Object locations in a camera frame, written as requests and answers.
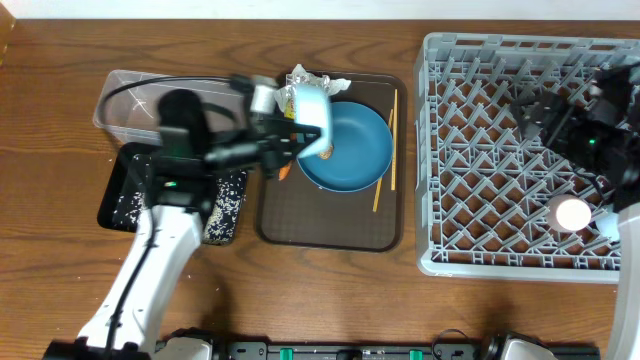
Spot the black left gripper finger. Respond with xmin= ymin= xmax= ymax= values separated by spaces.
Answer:
xmin=279 ymin=122 xmax=322 ymax=143
xmin=279 ymin=141 xmax=310 ymax=156

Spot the orange carrot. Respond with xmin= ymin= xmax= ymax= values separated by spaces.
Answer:
xmin=278 ymin=162 xmax=292 ymax=181

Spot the brown mushroom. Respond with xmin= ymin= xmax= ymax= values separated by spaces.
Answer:
xmin=317 ymin=145 xmax=334 ymax=160

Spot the light blue bowl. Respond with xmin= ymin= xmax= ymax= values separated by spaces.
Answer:
xmin=293 ymin=84 xmax=333 ymax=159

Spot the dark blue plate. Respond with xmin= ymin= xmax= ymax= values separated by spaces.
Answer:
xmin=297 ymin=102 xmax=393 ymax=193

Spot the pink cup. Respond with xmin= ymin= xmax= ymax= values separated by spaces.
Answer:
xmin=546 ymin=194 xmax=592 ymax=233

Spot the white rice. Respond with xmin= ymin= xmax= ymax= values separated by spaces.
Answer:
xmin=112 ymin=154 xmax=249 ymax=245

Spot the light blue cup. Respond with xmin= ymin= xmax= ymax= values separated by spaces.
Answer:
xmin=595 ymin=213 xmax=620 ymax=241

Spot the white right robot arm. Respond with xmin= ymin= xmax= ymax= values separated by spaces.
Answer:
xmin=510 ymin=63 xmax=639 ymax=359

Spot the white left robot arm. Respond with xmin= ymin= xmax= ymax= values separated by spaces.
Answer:
xmin=44 ymin=85 xmax=331 ymax=359

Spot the grey dishwasher rack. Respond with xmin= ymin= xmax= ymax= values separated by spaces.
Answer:
xmin=414 ymin=33 xmax=639 ymax=284

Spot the black waste tray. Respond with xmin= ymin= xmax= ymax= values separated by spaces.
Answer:
xmin=96 ymin=142 xmax=250 ymax=247

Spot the yellow snack wrapper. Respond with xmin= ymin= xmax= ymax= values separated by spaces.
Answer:
xmin=283 ymin=99 xmax=295 ymax=120

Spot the crumpled foil wrapper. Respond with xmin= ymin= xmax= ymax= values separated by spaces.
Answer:
xmin=285 ymin=64 xmax=331 ymax=100

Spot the crumpled white tissue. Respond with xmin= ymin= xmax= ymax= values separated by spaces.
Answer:
xmin=327 ymin=78 xmax=351 ymax=96

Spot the brown serving tray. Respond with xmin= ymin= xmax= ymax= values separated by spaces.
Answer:
xmin=255 ymin=73 xmax=407 ymax=252

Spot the wooden chopstick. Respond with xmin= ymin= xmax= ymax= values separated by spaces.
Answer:
xmin=372 ymin=108 xmax=395 ymax=213
xmin=390 ymin=89 xmax=398 ymax=191

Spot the clear plastic bin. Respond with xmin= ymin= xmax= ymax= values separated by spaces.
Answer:
xmin=93 ymin=70 xmax=247 ymax=145

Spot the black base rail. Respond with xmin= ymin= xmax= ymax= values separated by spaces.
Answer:
xmin=154 ymin=340 xmax=601 ymax=360

